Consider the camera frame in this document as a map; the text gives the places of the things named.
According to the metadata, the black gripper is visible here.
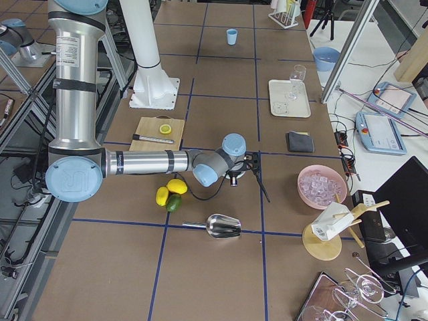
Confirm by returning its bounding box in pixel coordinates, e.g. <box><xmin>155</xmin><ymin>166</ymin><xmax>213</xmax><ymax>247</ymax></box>
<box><xmin>228</xmin><ymin>171</ymin><xmax>245</xmax><ymax>187</ymax></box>

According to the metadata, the light blue plastic cup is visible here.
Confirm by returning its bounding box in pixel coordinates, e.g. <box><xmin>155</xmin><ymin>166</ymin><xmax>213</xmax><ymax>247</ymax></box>
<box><xmin>226</xmin><ymin>28</ymin><xmax>238</xmax><ymax>45</ymax></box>

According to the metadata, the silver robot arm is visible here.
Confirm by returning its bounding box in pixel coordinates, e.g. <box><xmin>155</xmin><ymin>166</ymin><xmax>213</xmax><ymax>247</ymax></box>
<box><xmin>1</xmin><ymin>18</ymin><xmax>56</xmax><ymax>68</ymax></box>
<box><xmin>45</xmin><ymin>1</ymin><xmax>246</xmax><ymax>203</ymax></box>

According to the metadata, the metal ice scoop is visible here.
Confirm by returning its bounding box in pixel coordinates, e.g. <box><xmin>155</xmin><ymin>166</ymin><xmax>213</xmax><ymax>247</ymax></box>
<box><xmin>182</xmin><ymin>213</ymin><xmax>241</xmax><ymax>239</ymax></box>

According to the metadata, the pink bowl of ice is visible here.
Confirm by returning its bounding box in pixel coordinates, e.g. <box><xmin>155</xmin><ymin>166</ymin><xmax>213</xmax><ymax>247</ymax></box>
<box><xmin>297</xmin><ymin>165</ymin><xmax>348</xmax><ymax>209</ymax></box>

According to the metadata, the blue bowl with fork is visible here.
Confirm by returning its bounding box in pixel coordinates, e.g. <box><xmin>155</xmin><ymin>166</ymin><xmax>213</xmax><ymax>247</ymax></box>
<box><xmin>313</xmin><ymin>47</ymin><xmax>340</xmax><ymax>72</ymax></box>

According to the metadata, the yellow lemon upper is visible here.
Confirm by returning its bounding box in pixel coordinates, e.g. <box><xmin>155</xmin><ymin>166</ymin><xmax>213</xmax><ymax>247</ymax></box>
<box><xmin>167</xmin><ymin>179</ymin><xmax>188</xmax><ymax>195</ymax></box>

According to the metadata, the yellow lemon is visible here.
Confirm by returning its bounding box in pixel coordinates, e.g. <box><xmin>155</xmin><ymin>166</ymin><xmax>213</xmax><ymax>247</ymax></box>
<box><xmin>167</xmin><ymin>179</ymin><xmax>188</xmax><ymax>195</ymax></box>
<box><xmin>155</xmin><ymin>187</ymin><xmax>169</xmax><ymax>207</ymax></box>

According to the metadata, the green lime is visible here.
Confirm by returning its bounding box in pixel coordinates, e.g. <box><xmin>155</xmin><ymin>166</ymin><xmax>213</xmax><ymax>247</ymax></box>
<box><xmin>165</xmin><ymin>194</ymin><xmax>182</xmax><ymax>213</ymax></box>

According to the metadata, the yellow lemon left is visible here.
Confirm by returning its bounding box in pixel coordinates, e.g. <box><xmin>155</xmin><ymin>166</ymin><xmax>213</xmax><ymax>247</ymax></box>
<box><xmin>155</xmin><ymin>187</ymin><xmax>169</xmax><ymax>207</ymax></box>

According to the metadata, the grey folded cloth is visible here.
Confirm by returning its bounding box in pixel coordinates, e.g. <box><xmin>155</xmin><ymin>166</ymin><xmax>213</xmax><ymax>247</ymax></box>
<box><xmin>286</xmin><ymin>131</ymin><xmax>315</xmax><ymax>152</ymax></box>

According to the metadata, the lemon half slice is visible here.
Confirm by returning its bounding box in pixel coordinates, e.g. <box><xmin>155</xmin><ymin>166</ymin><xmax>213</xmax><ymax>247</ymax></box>
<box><xmin>159</xmin><ymin>124</ymin><xmax>172</xmax><ymax>135</ymax></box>

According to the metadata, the cream bear tray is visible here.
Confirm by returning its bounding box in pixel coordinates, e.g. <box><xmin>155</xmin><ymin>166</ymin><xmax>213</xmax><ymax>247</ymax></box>
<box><xmin>268</xmin><ymin>80</ymin><xmax>311</xmax><ymax>118</ymax></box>

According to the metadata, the wooden cutting board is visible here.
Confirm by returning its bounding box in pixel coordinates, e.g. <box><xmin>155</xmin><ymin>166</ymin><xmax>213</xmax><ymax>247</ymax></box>
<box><xmin>129</xmin><ymin>116</ymin><xmax>185</xmax><ymax>151</ymax></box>

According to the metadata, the wooden stand with white box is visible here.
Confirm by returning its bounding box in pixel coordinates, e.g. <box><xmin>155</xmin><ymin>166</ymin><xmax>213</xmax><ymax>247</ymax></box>
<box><xmin>302</xmin><ymin>201</ymin><xmax>390</xmax><ymax>261</ymax></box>

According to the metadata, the clear wine glass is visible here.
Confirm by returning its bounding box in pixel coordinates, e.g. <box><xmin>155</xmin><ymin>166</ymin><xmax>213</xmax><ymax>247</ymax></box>
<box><xmin>285</xmin><ymin>64</ymin><xmax>306</xmax><ymax>102</ymax></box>

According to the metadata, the near blue teach pendant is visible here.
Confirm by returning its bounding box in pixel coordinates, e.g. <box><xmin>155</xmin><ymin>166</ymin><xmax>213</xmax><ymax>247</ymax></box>
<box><xmin>355</xmin><ymin>112</ymin><xmax>407</xmax><ymax>155</ymax></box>

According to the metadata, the blue teach pendant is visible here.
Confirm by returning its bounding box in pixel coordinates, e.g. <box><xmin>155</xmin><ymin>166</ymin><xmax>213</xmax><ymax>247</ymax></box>
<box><xmin>355</xmin><ymin>112</ymin><xmax>407</xmax><ymax>155</ymax></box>
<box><xmin>367</xmin><ymin>82</ymin><xmax>417</xmax><ymax>118</ymax></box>

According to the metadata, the dark wooden tray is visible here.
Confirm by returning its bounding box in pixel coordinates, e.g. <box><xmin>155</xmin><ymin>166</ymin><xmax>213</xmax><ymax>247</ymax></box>
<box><xmin>294</xmin><ymin>272</ymin><xmax>344</xmax><ymax>320</ymax></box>

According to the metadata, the black laptop monitor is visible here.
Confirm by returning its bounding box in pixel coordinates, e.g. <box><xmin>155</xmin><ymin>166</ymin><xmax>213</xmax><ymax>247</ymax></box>
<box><xmin>372</xmin><ymin>156</ymin><xmax>427</xmax><ymax>276</ymax></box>

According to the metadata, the hanging wine glasses rack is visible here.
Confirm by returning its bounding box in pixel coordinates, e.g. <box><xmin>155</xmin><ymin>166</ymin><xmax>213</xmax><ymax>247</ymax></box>
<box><xmin>297</xmin><ymin>257</ymin><xmax>402</xmax><ymax>321</ymax></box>

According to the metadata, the far blue teach pendant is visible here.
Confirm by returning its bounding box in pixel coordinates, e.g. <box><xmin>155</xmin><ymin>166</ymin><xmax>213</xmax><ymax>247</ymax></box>
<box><xmin>367</xmin><ymin>82</ymin><xmax>417</xmax><ymax>118</ymax></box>

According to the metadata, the red cylinder bottle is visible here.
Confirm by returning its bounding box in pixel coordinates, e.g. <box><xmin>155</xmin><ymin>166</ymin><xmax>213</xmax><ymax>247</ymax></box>
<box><xmin>303</xmin><ymin>0</ymin><xmax>317</xmax><ymax>29</ymax></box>

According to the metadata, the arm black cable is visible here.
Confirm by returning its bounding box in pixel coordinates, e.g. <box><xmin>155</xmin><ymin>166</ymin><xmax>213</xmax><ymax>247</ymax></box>
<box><xmin>174</xmin><ymin>167</ymin><xmax>271</xmax><ymax>203</ymax></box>

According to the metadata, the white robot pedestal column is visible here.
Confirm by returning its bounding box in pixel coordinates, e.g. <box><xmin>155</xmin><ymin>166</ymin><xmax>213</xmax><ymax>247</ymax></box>
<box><xmin>120</xmin><ymin>0</ymin><xmax>180</xmax><ymax>110</ymax></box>

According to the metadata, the white wire cup rack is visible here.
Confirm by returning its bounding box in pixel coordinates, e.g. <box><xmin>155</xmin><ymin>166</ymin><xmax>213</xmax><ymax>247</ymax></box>
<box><xmin>268</xmin><ymin>0</ymin><xmax>300</xmax><ymax>29</ymax></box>

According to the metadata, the black camera tripod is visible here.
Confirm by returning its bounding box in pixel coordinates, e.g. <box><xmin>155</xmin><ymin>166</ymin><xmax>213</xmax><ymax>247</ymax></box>
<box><xmin>310</xmin><ymin>0</ymin><xmax>335</xmax><ymax>41</ymax></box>

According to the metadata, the wooden plank post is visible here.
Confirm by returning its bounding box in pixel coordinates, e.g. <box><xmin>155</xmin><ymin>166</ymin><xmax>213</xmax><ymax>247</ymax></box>
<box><xmin>394</xmin><ymin>29</ymin><xmax>428</xmax><ymax>82</ymax></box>

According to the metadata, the aluminium frame post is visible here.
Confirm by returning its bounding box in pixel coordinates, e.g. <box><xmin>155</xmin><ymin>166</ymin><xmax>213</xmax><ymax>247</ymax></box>
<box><xmin>321</xmin><ymin>0</ymin><xmax>379</xmax><ymax>104</ymax></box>

